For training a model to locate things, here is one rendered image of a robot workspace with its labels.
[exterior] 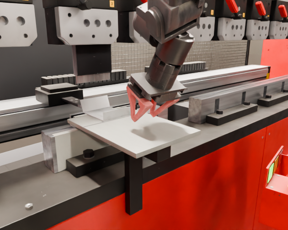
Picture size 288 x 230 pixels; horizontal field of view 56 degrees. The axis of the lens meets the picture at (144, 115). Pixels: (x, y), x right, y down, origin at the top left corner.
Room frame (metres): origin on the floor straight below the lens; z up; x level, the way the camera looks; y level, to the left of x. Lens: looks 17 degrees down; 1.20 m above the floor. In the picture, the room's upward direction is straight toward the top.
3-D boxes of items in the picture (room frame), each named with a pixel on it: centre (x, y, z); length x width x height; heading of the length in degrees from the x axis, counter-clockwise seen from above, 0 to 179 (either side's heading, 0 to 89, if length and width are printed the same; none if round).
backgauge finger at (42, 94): (0.82, 0.23, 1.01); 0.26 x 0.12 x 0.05; 41
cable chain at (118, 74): (1.13, 0.24, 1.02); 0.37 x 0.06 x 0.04; 131
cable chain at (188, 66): (1.50, -0.19, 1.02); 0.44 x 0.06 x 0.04; 131
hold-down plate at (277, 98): (1.31, -0.66, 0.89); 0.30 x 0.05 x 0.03; 131
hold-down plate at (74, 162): (0.68, 0.06, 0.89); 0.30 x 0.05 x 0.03; 131
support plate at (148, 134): (0.58, 0.03, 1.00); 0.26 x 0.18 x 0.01; 41
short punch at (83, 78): (0.70, 0.13, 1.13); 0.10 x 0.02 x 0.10; 131
